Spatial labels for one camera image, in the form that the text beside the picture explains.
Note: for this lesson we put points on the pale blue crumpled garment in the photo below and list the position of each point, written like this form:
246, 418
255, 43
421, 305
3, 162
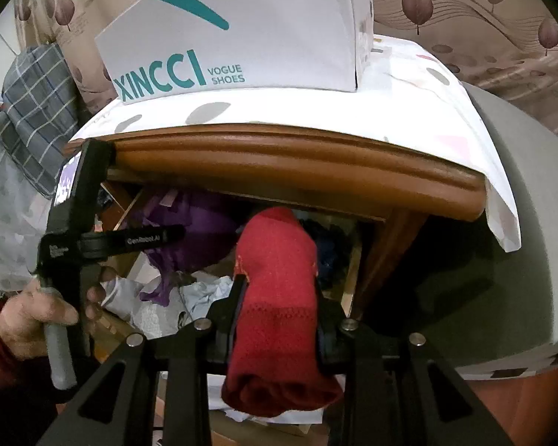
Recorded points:
204, 297

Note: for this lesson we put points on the leaf pattern curtain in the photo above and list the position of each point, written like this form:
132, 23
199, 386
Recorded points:
469, 9

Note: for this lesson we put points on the white spotted bedsheet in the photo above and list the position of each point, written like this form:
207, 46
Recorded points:
9, 223

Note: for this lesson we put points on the red knit garment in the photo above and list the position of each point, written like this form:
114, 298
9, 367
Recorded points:
279, 288

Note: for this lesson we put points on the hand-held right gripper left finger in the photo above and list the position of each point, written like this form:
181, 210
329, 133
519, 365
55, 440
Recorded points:
228, 316

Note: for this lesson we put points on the white spotted nightstand cloth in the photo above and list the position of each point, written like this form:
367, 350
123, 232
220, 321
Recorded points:
400, 107

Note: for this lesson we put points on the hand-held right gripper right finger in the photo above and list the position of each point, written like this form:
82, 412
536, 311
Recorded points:
328, 330

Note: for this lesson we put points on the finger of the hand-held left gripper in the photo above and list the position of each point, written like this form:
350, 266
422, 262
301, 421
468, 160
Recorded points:
139, 240

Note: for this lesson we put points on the dark blue patterned garment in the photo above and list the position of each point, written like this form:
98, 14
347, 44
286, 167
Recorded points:
328, 251

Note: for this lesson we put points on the white striped garment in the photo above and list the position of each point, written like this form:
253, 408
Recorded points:
144, 311

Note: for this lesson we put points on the person's left hand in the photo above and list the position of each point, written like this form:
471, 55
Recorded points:
23, 320

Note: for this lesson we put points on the wooden nightstand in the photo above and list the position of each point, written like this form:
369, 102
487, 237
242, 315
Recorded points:
307, 167

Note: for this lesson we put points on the white shoe box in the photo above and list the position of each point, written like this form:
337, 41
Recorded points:
269, 23

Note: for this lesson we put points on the grey plaid cloth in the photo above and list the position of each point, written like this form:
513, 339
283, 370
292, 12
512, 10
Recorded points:
37, 111

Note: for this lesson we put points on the purple garment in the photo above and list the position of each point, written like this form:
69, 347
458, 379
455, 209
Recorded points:
190, 223

